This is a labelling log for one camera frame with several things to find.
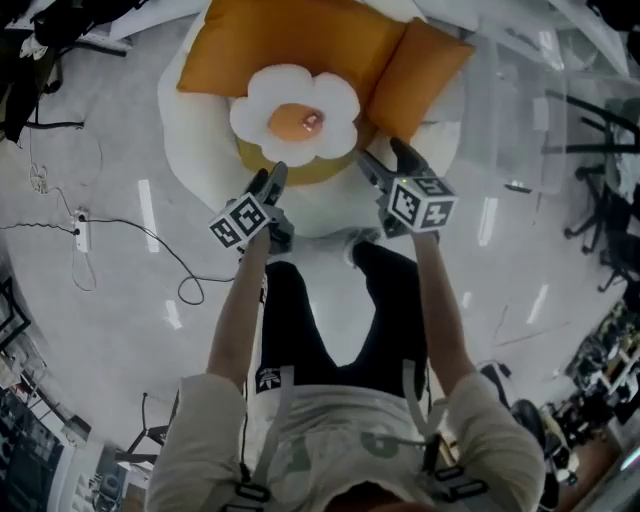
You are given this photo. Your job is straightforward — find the person's right leg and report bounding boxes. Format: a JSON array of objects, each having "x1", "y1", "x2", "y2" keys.
[{"x1": 344, "y1": 241, "x2": 430, "y2": 399}]

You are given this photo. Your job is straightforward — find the white power strip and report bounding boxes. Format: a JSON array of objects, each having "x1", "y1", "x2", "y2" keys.
[{"x1": 73, "y1": 209, "x2": 93, "y2": 253}]

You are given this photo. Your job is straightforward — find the black floor cable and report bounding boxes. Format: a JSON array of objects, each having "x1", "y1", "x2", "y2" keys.
[{"x1": 0, "y1": 217, "x2": 237, "y2": 306}]

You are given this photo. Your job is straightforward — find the white round floor sofa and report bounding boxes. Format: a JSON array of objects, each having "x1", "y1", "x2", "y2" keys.
[{"x1": 157, "y1": 0, "x2": 464, "y2": 240}]

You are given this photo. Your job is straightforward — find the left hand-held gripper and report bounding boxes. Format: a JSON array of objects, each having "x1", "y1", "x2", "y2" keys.
[{"x1": 208, "y1": 160, "x2": 296, "y2": 256}]

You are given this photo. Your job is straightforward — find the white floor cable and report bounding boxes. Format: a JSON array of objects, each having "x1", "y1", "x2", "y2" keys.
[{"x1": 27, "y1": 144, "x2": 100, "y2": 292}]

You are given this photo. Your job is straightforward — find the yellow round seat pad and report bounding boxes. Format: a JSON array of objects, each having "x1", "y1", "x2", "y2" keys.
[{"x1": 234, "y1": 122, "x2": 374, "y2": 187}]

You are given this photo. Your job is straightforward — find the person's right forearm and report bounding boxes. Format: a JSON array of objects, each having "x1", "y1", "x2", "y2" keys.
[{"x1": 412, "y1": 232, "x2": 477, "y2": 401}]

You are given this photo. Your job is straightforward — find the person's left leg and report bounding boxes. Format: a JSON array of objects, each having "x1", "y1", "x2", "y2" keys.
[{"x1": 259, "y1": 259, "x2": 354, "y2": 401}]

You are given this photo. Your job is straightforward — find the small orange pillow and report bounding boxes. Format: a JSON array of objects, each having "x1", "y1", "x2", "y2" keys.
[{"x1": 364, "y1": 17, "x2": 476, "y2": 146}]

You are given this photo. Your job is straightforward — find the black metal stand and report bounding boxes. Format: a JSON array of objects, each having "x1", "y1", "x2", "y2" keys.
[{"x1": 114, "y1": 392, "x2": 180, "y2": 464}]

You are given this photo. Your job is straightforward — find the black office chair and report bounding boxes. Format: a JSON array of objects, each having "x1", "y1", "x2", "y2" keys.
[{"x1": 564, "y1": 164, "x2": 640, "y2": 296}]

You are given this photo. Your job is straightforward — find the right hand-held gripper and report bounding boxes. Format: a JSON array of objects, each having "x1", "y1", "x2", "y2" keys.
[{"x1": 355, "y1": 137, "x2": 459, "y2": 239}]

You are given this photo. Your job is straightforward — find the person's left forearm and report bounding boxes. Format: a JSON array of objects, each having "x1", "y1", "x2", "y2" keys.
[{"x1": 206, "y1": 232, "x2": 272, "y2": 391}]

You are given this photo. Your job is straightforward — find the large orange pillow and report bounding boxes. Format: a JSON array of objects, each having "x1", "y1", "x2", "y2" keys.
[{"x1": 175, "y1": 0, "x2": 407, "y2": 114}]

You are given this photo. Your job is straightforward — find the white flower cushion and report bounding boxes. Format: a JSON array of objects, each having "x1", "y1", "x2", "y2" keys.
[{"x1": 228, "y1": 63, "x2": 361, "y2": 169}]

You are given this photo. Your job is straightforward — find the black stool frame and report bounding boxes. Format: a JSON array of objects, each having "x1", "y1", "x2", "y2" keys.
[{"x1": 544, "y1": 88, "x2": 640, "y2": 157}]

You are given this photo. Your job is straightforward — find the person's leg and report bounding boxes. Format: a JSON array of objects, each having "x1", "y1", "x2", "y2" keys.
[
  {"x1": 259, "y1": 259, "x2": 354, "y2": 401},
  {"x1": 344, "y1": 241, "x2": 430, "y2": 399}
]

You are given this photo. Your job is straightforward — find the person's right shoe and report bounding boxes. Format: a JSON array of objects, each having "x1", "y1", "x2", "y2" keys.
[{"x1": 344, "y1": 227, "x2": 382, "y2": 269}]

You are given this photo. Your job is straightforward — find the person's cream shirt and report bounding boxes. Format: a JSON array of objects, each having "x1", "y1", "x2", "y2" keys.
[{"x1": 147, "y1": 369, "x2": 546, "y2": 512}]

